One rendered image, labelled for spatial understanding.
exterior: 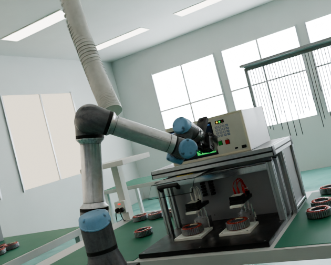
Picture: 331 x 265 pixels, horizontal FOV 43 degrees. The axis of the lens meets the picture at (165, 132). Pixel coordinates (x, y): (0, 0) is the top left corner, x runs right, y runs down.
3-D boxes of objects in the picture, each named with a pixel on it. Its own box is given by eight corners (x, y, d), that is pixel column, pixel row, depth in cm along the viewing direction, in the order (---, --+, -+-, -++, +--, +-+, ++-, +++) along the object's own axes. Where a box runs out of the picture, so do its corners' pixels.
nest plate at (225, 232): (249, 233, 187) (249, 230, 187) (219, 236, 194) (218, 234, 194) (259, 223, 200) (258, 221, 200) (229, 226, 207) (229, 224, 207)
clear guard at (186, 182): (192, 192, 189) (188, 180, 189) (148, 200, 201) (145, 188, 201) (218, 177, 218) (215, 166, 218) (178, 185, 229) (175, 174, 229)
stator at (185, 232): (200, 234, 202) (198, 227, 202) (179, 237, 206) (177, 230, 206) (207, 227, 212) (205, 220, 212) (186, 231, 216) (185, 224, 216)
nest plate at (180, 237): (201, 238, 199) (200, 236, 199) (174, 241, 206) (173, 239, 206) (213, 228, 212) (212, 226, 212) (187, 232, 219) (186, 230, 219)
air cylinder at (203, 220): (209, 226, 217) (207, 216, 218) (197, 228, 221) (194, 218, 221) (213, 224, 222) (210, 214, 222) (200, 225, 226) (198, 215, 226)
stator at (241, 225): (246, 230, 190) (244, 222, 190) (223, 232, 195) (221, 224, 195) (253, 222, 199) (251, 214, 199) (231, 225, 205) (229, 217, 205)
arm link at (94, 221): (86, 255, 149) (76, 218, 149) (84, 248, 162) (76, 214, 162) (119, 245, 151) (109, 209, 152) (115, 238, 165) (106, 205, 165)
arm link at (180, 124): (167, 132, 177) (174, 113, 179) (180, 140, 186) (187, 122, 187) (183, 135, 173) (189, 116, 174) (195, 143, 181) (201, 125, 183)
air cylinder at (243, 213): (254, 221, 206) (251, 210, 206) (239, 223, 209) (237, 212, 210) (257, 218, 210) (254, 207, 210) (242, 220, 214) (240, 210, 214)
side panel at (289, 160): (297, 213, 210) (281, 150, 210) (291, 214, 211) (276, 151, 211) (307, 199, 234) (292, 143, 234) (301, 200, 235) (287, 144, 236)
